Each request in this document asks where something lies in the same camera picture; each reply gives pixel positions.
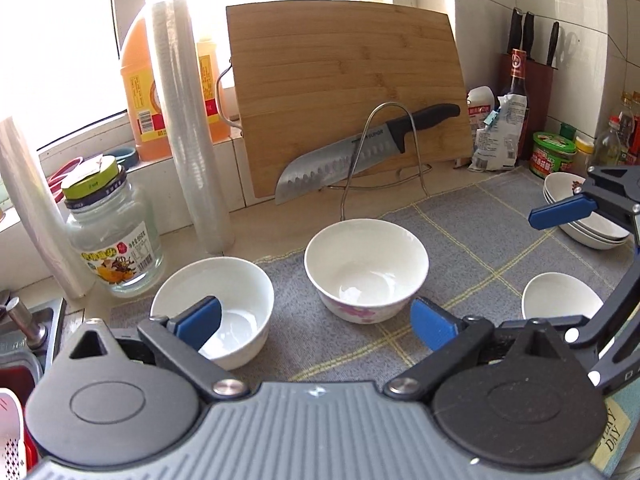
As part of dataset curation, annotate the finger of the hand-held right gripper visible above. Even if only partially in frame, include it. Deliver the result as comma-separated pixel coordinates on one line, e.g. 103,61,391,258
494,260,640,386
529,164,640,241

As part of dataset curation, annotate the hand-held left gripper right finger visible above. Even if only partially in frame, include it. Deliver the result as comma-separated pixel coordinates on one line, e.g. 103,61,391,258
384,297,565,402

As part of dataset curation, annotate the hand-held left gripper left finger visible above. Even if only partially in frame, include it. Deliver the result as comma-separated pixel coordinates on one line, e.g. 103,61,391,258
70,296,251,403

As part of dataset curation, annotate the deep white fruit print plate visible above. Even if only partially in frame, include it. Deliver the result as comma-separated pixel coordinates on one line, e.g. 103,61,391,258
557,225,631,245
543,172,632,238

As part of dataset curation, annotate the white ceramic bowl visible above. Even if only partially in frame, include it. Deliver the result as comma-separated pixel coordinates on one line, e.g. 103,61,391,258
150,257,275,372
521,272,617,361

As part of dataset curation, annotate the shallow white fruit print plate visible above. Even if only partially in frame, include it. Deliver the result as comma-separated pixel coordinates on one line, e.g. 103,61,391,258
565,232,630,251

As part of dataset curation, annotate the white bowl pink flower print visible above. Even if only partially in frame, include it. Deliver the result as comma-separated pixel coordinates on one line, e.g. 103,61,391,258
304,218,430,325

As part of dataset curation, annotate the green lid sauce jar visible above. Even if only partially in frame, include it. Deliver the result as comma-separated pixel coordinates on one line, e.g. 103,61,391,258
530,131,578,178

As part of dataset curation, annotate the yellow lid spice jar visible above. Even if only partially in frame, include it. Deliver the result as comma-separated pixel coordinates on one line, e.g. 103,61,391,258
574,135,598,171

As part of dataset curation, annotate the red cap glass bottle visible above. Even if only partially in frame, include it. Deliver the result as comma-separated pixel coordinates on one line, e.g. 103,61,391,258
597,115,623,167

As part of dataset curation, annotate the grey blue checked dish mat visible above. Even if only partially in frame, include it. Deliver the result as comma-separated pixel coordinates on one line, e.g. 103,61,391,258
110,167,640,480

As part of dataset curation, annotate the white printed plastic bag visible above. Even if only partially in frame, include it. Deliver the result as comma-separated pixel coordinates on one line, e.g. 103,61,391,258
470,94,528,173

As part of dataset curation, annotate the dark red knife block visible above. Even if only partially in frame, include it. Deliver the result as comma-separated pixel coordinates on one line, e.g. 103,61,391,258
497,52,556,161

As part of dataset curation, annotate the glass jar green lid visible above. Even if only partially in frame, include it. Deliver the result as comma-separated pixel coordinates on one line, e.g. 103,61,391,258
61,156,166,298

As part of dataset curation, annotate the orange white food bag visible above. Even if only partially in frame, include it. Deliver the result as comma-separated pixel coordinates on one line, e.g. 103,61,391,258
467,87,496,133

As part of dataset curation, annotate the stainless steel sink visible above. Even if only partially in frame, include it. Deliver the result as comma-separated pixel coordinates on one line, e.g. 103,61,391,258
0,297,68,386

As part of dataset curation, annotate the dark vinegar bottle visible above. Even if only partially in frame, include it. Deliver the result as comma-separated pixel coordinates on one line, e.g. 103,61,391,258
500,50,528,161

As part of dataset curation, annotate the metal sink knob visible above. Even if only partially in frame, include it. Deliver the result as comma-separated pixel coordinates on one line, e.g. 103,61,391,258
5,296,47,351

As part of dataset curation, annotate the red plastic basin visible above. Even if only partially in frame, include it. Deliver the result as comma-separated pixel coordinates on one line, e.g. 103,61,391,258
0,365,43,480

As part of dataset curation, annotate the clear plastic wrap roll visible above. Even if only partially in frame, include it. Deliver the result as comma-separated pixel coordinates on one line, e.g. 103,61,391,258
0,116,96,300
150,0,236,256

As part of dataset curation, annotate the white plastic strainer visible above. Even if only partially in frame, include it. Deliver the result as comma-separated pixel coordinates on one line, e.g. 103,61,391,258
0,389,26,480

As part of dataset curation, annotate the orange liquid jug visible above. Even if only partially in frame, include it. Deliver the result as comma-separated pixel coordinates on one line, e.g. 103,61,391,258
120,0,232,162

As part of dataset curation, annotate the bamboo cutting board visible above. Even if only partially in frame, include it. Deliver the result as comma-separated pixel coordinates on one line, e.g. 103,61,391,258
226,4,476,200

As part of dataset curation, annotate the black handled kitchen knife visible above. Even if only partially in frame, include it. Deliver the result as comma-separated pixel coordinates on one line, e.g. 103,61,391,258
275,103,461,206

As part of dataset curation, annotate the black handled block knife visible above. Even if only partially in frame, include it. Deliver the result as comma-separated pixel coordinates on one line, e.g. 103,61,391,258
521,11,536,61
546,21,560,68
507,7,523,56

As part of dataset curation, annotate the blue round ring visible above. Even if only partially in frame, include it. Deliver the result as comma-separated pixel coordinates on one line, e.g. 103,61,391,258
107,145,140,167

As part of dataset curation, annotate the red round ring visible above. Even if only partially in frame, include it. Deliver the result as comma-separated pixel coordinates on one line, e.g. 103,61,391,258
47,156,86,196

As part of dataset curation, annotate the metal wire rack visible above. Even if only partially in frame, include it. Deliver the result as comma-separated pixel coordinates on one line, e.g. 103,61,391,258
327,102,433,221

